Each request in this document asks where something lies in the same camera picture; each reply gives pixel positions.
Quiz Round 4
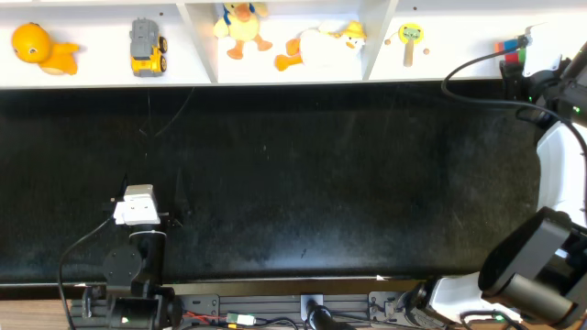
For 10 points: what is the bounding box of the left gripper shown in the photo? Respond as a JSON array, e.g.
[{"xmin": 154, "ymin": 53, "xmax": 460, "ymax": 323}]
[{"xmin": 119, "ymin": 168, "xmax": 191, "ymax": 229}]

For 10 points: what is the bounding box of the grey and yellow toy truck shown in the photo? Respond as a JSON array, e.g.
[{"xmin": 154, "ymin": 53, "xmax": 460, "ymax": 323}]
[{"xmin": 128, "ymin": 17, "xmax": 170, "ymax": 78}]

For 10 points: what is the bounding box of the yellow rubber duck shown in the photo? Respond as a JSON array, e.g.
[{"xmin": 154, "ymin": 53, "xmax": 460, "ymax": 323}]
[{"xmin": 11, "ymin": 22, "xmax": 82, "ymax": 77}]

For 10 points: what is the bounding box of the yellow rattle drum toy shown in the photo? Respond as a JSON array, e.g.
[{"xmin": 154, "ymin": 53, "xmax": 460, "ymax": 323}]
[{"xmin": 383, "ymin": 23, "xmax": 431, "ymax": 69}]

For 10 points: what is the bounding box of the many-coloured puzzle cube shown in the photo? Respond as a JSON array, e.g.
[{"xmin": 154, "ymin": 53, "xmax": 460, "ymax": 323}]
[{"xmin": 493, "ymin": 38, "xmax": 528, "ymax": 64}]

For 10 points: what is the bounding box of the white shelf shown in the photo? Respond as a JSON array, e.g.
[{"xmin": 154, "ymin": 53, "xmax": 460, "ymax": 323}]
[{"xmin": 0, "ymin": 0, "xmax": 587, "ymax": 90}]

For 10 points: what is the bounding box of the yellow plush duck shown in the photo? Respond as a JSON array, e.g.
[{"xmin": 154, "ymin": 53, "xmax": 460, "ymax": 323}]
[{"xmin": 212, "ymin": 2, "xmax": 274, "ymax": 61}]

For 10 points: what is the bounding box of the white plush duck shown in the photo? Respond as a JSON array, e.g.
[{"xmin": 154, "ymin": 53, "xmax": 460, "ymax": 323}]
[{"xmin": 273, "ymin": 20, "xmax": 368, "ymax": 72}]

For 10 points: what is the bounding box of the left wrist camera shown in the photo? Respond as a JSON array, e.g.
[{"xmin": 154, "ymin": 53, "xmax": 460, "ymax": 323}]
[{"xmin": 112, "ymin": 183, "xmax": 162, "ymax": 227}]

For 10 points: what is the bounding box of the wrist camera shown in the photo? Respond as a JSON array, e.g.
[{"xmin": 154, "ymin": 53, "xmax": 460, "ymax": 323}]
[
  {"xmin": 112, "ymin": 183, "xmax": 162, "ymax": 227},
  {"xmin": 522, "ymin": 22, "xmax": 565, "ymax": 79}
]

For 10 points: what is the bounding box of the black cable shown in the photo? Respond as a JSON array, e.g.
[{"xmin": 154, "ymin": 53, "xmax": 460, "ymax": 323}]
[
  {"xmin": 440, "ymin": 37, "xmax": 587, "ymax": 216},
  {"xmin": 57, "ymin": 214, "xmax": 116, "ymax": 330}
]

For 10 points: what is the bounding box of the mounting rail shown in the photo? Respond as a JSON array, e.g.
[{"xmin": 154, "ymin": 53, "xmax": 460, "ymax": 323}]
[{"xmin": 68, "ymin": 276, "xmax": 441, "ymax": 330}]

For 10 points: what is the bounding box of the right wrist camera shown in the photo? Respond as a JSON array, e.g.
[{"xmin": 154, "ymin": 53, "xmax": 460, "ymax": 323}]
[{"xmin": 522, "ymin": 22, "xmax": 565, "ymax": 79}]

